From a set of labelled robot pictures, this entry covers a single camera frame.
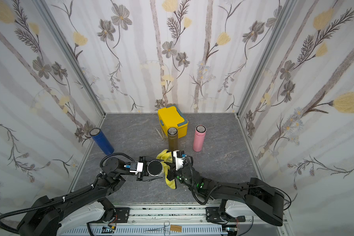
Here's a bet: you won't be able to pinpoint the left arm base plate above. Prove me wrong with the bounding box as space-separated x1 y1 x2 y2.
109 207 130 224

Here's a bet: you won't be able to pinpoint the white slotted cable duct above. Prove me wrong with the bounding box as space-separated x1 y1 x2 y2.
60 225 228 236

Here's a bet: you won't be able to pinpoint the pink thermos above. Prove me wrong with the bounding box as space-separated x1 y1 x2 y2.
193 125 207 152

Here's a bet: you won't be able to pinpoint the yellow grey cleaning cloth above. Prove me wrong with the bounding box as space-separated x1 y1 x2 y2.
156 149 176 189

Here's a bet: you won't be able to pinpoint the metal scissors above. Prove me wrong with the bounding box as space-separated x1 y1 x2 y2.
145 221 171 236

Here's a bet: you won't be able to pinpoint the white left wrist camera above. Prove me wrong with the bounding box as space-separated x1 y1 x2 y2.
124 162 144 175

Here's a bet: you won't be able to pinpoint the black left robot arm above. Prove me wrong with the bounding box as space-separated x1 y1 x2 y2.
0 152 153 236

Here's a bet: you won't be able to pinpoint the yellow storage box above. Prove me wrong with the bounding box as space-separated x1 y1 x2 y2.
157 105 188 138

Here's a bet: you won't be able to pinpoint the brown cardboard tag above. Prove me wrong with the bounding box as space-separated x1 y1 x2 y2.
170 225 183 233

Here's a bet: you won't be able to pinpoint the gold thermos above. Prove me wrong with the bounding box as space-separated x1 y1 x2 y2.
167 127 178 151

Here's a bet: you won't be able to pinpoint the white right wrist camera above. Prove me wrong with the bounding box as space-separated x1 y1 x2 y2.
172 150 186 171

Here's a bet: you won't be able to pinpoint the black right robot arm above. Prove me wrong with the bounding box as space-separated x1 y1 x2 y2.
166 160 285 227

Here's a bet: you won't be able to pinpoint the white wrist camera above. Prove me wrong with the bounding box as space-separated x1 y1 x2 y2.
124 162 144 175
172 150 186 171

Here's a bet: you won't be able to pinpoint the blue thermos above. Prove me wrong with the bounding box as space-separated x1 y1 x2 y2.
89 128 114 155

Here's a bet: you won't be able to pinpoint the white thermos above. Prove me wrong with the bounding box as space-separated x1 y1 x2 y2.
147 160 164 177

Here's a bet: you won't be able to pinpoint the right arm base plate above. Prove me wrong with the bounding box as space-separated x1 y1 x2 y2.
206 206 246 225

